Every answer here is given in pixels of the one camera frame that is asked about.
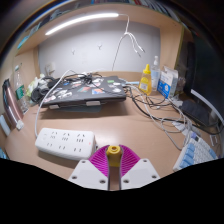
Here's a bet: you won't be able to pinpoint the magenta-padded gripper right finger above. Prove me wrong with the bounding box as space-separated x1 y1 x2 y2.
118 144 161 191

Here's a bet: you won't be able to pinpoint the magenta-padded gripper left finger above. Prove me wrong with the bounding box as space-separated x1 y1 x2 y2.
68 144 111 191

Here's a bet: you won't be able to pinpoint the white power strip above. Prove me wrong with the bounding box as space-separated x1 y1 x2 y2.
34 127 98 162

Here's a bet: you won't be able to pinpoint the white and blue keyboard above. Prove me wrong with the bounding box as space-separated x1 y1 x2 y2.
172 131 219 173

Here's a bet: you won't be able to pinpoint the grey laptop stand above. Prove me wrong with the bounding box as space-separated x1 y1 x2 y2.
49 99 103 114

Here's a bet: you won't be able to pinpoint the black laptop with stickers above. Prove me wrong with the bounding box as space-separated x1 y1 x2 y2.
40 75 128 108

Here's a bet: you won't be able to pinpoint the small white block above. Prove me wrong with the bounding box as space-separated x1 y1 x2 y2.
15 119 25 131

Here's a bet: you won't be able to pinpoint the yellow squeeze bottle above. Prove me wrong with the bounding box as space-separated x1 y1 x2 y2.
138 63 153 96

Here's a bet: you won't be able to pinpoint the blue and white box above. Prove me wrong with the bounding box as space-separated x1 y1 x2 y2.
157 65 179 100

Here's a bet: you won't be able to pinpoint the black headphones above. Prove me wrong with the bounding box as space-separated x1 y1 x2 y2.
30 75 58 103

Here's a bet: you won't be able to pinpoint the white cylinder tube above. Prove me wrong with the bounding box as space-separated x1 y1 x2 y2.
0 114 12 137

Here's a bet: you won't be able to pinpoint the clear pump bottle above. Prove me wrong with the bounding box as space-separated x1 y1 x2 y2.
150 55 162 92

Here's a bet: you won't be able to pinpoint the pink metal thermos bottle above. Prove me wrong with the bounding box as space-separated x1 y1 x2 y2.
1 78 25 131

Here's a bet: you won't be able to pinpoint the clear plastic water bottle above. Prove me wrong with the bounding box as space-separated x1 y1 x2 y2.
13 63 30 114

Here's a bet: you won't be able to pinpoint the white and green plush toy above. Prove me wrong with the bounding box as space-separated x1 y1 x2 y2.
26 73 48 98

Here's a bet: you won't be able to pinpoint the black monitor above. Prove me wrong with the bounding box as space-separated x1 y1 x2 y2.
181 33 224 128

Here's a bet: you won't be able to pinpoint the white light bar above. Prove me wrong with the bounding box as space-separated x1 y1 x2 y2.
44 12 120 37

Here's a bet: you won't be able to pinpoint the grey cable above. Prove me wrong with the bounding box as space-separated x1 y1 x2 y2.
126 83 194 151

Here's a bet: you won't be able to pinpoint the black cable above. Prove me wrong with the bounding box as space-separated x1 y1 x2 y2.
124 84 221 136

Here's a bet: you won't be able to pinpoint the white power strip cable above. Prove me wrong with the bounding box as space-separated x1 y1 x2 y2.
33 69 73 138

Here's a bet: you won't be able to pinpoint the white wall outlet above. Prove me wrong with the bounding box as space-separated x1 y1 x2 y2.
44 62 57 75

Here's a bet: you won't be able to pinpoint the white hanging multi-plug cable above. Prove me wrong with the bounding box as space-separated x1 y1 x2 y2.
110 13 146 73

